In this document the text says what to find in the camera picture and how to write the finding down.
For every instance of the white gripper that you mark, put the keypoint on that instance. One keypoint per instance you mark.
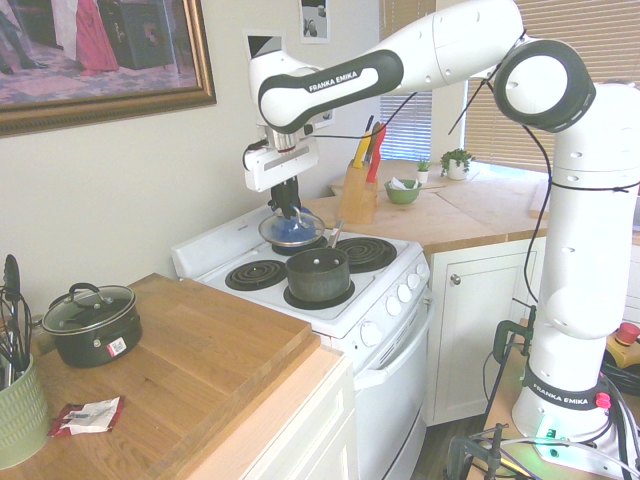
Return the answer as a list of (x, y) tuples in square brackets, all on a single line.
[(280, 167)]

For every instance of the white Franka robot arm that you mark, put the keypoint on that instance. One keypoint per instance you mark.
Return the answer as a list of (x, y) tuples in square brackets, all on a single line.
[(585, 250)]

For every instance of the small plant in white pot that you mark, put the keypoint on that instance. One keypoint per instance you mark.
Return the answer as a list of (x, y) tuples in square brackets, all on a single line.
[(423, 172)]

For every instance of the bushy plant in white pot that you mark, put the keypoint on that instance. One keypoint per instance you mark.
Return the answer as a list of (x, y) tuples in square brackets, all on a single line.
[(457, 167)]

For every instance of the black stock pot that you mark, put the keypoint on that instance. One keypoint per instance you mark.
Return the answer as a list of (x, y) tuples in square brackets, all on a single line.
[(85, 350)]

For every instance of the wooden knife block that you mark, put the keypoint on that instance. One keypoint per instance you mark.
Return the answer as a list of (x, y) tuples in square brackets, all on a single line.
[(355, 200)]

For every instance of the black coil burner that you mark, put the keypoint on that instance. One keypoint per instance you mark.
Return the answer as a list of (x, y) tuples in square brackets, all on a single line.
[(255, 275), (367, 255)]

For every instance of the dark grey saucepan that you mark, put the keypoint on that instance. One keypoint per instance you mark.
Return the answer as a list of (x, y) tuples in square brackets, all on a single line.
[(315, 285)]

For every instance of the white paper in bowl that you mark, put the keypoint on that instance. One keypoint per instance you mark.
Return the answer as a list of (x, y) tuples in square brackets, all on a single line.
[(400, 184)]

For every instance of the green bowl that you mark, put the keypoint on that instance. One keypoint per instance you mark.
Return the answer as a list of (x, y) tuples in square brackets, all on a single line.
[(402, 196)]

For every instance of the narrow wooden window blind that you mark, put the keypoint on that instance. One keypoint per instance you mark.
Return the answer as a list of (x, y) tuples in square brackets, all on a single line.
[(405, 130)]

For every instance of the white stove knob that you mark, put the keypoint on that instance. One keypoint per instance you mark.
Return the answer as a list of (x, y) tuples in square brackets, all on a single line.
[(393, 305), (423, 270), (404, 292), (414, 281), (370, 334)]

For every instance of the large grey paper print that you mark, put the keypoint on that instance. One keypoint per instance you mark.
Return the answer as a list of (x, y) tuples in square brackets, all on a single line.
[(262, 42)]

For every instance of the silver cabinet knob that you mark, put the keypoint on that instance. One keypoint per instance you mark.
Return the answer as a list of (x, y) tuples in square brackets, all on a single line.
[(455, 280)]

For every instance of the thick wooden butcher board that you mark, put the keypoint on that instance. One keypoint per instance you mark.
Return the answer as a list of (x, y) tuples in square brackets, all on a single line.
[(200, 370)]

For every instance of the gold framed painting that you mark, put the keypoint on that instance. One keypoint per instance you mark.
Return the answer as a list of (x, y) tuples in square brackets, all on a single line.
[(100, 50)]

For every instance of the white cabinet with knob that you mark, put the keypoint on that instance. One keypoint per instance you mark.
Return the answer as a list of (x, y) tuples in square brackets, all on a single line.
[(480, 340)]

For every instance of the white electric stove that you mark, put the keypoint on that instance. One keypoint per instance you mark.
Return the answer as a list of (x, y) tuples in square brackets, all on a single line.
[(395, 425)]

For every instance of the white panelled cabinet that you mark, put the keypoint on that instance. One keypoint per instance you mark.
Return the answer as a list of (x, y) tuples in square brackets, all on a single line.
[(300, 450)]

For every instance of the green screw clamp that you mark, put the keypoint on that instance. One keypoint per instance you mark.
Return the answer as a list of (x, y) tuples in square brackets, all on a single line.
[(500, 337)]

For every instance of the red and white wrapper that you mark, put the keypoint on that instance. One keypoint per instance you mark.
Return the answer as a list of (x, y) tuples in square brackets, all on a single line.
[(85, 417)]

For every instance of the black screw clamp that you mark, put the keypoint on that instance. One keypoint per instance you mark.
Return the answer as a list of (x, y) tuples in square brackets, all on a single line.
[(457, 450)]

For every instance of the green ribbed utensil crock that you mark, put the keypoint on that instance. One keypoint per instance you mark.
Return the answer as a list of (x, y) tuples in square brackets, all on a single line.
[(20, 415)]

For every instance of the wide wooden window blind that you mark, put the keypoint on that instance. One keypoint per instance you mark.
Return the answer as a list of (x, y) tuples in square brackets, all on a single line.
[(610, 30)]

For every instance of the red emergency stop button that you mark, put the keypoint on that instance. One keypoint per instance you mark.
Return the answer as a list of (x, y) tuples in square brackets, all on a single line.
[(628, 334)]

